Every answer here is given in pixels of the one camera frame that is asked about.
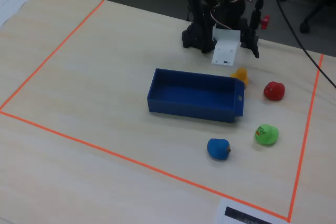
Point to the black camera stand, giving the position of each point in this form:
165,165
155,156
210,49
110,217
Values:
258,3

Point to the orange tape strip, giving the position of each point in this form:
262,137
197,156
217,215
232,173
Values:
52,54
144,163
305,137

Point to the blue plastic box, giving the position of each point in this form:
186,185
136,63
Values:
195,95

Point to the red clamp knob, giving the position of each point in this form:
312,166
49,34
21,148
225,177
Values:
265,22

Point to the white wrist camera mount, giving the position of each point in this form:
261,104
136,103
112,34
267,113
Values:
226,48

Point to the blue rubber duck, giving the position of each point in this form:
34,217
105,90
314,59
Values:
218,149

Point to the green rubber duck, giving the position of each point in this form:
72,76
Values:
266,134

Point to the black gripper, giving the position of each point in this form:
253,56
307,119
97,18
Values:
248,36

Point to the white paper with black bar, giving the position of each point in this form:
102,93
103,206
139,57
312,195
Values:
244,214

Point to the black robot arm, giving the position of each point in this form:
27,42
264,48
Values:
200,11

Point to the black office chair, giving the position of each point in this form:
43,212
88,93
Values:
312,1

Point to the red rubber duck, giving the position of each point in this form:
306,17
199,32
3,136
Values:
274,90

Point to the yellow rubber duck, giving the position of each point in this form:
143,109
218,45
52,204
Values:
242,75

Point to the white printed paper sheet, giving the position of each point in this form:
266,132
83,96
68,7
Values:
11,3

